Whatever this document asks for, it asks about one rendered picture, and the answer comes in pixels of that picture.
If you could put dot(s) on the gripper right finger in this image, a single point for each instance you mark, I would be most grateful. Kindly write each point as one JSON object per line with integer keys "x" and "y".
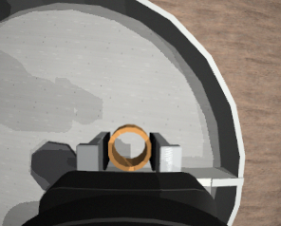
{"x": 165, "y": 157}

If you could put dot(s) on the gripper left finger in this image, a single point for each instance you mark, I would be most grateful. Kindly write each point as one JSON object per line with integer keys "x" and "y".
{"x": 93, "y": 156}

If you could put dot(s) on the bronze bushing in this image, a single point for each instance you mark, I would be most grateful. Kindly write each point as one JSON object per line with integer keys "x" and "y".
{"x": 124, "y": 163}

